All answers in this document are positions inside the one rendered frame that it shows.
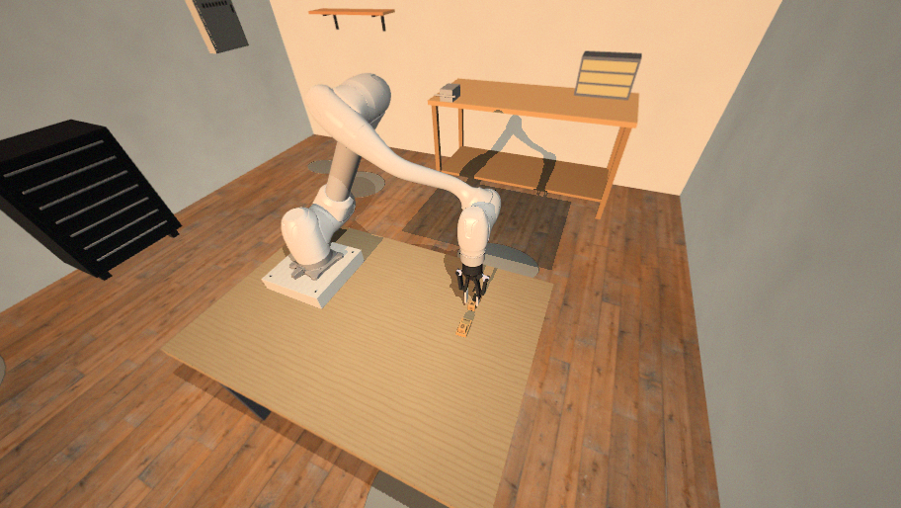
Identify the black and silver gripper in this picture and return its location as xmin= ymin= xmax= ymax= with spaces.
xmin=455 ymin=263 xmax=490 ymax=306

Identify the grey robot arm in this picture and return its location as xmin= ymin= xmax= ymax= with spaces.
xmin=282 ymin=73 xmax=501 ymax=281

